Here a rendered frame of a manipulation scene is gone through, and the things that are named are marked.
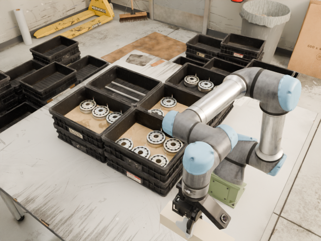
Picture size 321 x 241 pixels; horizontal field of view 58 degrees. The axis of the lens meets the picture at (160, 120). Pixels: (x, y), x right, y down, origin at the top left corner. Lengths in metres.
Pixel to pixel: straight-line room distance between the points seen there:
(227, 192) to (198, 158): 0.78
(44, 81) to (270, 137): 2.16
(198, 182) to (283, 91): 0.47
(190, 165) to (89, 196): 0.93
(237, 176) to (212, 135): 0.67
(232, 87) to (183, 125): 0.28
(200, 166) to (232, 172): 0.72
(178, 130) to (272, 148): 0.57
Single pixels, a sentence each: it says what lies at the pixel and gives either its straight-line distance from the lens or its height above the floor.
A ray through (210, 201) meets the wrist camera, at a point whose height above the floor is 1.25.
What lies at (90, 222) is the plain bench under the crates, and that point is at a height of 0.70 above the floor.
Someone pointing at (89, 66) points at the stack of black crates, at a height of 0.38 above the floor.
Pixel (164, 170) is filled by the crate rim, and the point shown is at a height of 0.92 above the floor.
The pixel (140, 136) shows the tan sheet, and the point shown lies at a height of 0.83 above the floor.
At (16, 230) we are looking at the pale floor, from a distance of 2.47.
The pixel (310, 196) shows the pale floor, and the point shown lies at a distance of 2.67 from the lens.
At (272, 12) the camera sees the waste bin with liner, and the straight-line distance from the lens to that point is 4.19.
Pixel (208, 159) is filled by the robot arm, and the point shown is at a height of 1.44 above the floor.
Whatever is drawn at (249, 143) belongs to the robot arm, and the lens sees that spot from 1.43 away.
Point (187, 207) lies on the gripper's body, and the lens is 0.88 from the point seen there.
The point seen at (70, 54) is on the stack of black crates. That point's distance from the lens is 3.22.
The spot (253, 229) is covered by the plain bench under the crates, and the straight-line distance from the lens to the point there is 1.51.
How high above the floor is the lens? 1.97
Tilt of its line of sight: 41 degrees down
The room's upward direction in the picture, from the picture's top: straight up
